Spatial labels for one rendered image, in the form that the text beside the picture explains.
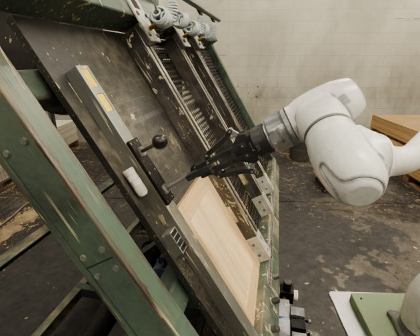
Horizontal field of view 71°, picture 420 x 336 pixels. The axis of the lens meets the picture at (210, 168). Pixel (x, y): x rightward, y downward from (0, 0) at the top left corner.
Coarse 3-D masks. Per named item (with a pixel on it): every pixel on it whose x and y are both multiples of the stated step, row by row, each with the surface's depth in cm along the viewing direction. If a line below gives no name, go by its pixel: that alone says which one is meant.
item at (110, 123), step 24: (72, 72) 73; (96, 96) 74; (96, 120) 76; (120, 120) 79; (120, 144) 77; (168, 216) 81; (192, 240) 85; (192, 264) 85; (216, 288) 86; (240, 312) 91
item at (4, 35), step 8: (0, 16) 116; (8, 16) 119; (24, 16) 127; (0, 24) 116; (72, 24) 155; (0, 32) 116; (8, 32) 120; (0, 40) 117; (8, 40) 120; (16, 40) 124; (8, 48) 120; (16, 48) 124; (8, 56) 121; (16, 56) 124; (24, 56) 128; (16, 64) 125; (24, 64) 129; (32, 64) 133; (56, 112) 149; (64, 112) 155
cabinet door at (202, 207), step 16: (192, 192) 103; (208, 192) 116; (192, 208) 98; (208, 208) 109; (224, 208) 122; (192, 224) 93; (208, 224) 103; (224, 224) 116; (208, 240) 98; (224, 240) 109; (240, 240) 122; (224, 256) 104; (240, 256) 116; (224, 272) 98; (240, 272) 109; (256, 272) 122; (240, 288) 104; (256, 288) 115; (240, 304) 98
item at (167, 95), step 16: (128, 0) 103; (144, 16) 110; (128, 32) 109; (144, 32) 108; (128, 48) 111; (144, 48) 110; (144, 64) 112; (160, 64) 114; (160, 80) 112; (160, 96) 114; (176, 96) 114; (176, 112) 115; (176, 128) 117; (192, 128) 116; (192, 144) 118; (208, 144) 122; (208, 176) 121; (224, 192) 122; (240, 208) 123; (240, 224) 126; (256, 240) 127; (256, 256) 129
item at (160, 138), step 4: (156, 136) 70; (160, 136) 70; (164, 136) 71; (152, 140) 71; (156, 140) 70; (160, 140) 70; (164, 140) 70; (152, 144) 73; (156, 144) 70; (160, 144) 70; (164, 144) 70; (140, 148) 78; (144, 148) 77; (148, 148) 75; (156, 148) 71; (160, 148) 71; (164, 148) 72; (140, 152) 78; (144, 152) 79
